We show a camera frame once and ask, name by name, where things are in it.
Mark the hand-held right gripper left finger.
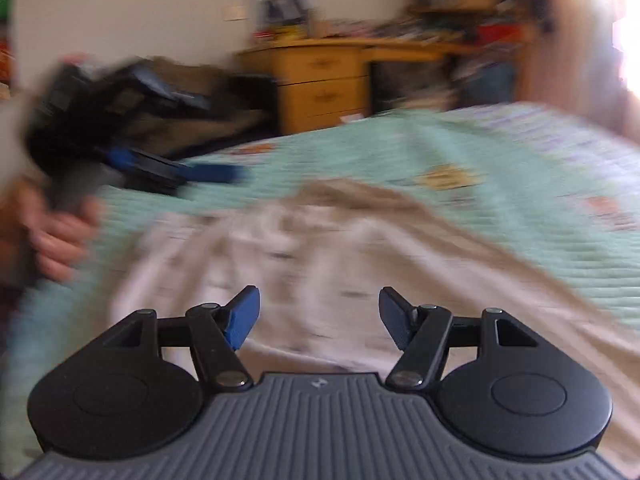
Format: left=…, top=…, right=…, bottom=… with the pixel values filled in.
left=100, top=285, right=262, bottom=392

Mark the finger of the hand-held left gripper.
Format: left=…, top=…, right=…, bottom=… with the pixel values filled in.
left=177, top=162, right=247, bottom=184
left=104, top=148, right=190, bottom=196

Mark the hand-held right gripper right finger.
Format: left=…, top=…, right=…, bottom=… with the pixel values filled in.
left=378, top=286, right=540, bottom=391

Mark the cream smiley print garment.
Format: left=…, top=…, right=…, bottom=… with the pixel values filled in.
left=107, top=179, right=640, bottom=461

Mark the person's left hand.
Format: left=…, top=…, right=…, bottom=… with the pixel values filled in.
left=22, top=180, right=104, bottom=284

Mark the black chair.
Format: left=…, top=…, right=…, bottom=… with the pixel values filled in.
left=220, top=72, right=280, bottom=137

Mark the wooden desk with drawers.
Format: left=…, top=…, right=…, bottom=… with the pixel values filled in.
left=235, top=39, right=483, bottom=136

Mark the green quilted bedspread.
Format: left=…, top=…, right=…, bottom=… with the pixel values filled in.
left=0, top=101, right=640, bottom=466

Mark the pink curtain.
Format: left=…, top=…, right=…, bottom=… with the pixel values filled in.
left=520, top=0, right=640, bottom=153

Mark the bright window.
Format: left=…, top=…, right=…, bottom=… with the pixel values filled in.
left=610, top=10, right=640, bottom=98

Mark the wall poster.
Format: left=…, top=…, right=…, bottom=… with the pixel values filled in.
left=244, top=0, right=315, bottom=41

